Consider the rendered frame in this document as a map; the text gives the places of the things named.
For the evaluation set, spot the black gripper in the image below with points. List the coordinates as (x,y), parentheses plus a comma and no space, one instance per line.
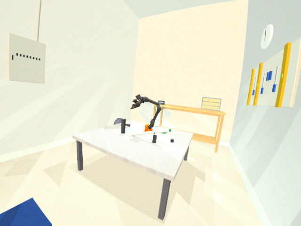
(135,105)

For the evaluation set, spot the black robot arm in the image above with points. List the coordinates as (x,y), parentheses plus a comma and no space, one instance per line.
(145,99)

